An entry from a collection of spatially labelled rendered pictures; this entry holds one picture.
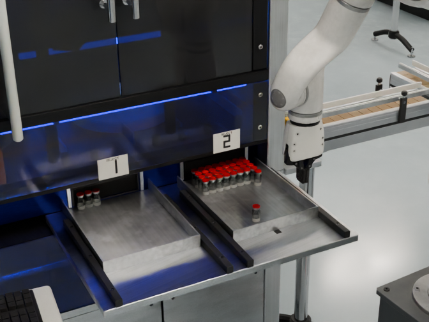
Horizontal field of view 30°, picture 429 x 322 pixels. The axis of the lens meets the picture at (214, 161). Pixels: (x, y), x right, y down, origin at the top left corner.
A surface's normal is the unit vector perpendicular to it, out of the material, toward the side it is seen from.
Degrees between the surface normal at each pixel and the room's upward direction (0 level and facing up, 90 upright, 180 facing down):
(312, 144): 92
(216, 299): 90
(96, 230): 0
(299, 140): 90
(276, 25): 90
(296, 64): 61
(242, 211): 0
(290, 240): 0
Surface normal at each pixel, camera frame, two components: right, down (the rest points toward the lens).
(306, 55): -0.25, -0.25
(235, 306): 0.45, 0.40
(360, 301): -0.01, -0.89
